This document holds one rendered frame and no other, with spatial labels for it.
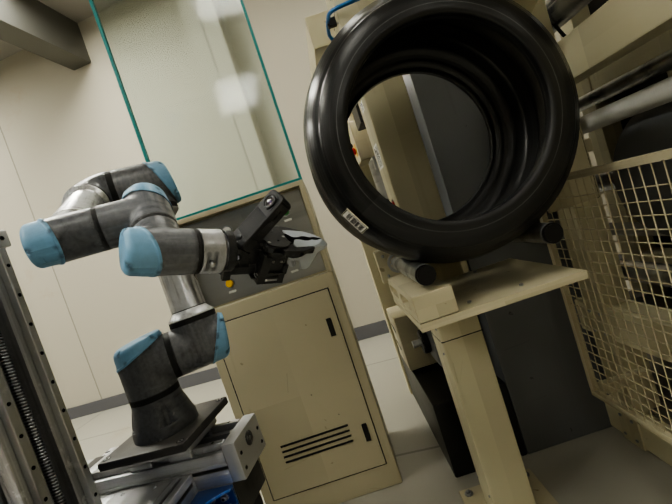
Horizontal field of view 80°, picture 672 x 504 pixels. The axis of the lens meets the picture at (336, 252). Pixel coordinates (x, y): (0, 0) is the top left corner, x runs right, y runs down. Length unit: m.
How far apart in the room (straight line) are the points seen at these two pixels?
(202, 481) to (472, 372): 0.80
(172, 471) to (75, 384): 4.19
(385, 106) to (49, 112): 4.16
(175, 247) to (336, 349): 1.07
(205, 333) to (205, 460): 0.28
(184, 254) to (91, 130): 4.10
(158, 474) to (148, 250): 0.63
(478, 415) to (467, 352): 0.20
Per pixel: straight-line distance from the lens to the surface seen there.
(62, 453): 1.02
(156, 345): 1.07
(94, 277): 4.77
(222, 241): 0.68
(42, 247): 0.75
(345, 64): 0.89
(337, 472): 1.83
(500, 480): 1.53
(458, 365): 1.33
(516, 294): 0.93
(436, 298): 0.87
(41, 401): 1.00
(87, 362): 5.07
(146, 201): 0.74
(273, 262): 0.73
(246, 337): 1.64
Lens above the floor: 1.05
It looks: 3 degrees down
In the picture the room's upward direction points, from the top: 18 degrees counter-clockwise
